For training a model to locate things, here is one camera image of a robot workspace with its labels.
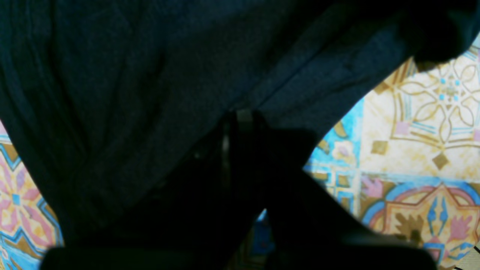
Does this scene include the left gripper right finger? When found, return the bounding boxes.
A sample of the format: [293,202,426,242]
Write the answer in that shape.
[238,110,437,270]

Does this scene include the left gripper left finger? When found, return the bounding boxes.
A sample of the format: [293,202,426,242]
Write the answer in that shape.
[40,113,239,270]

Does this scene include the black t-shirt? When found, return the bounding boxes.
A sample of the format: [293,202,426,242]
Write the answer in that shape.
[1,0,479,245]

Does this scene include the patterned colourful tablecloth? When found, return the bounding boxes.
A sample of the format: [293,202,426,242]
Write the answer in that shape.
[1,41,480,270]

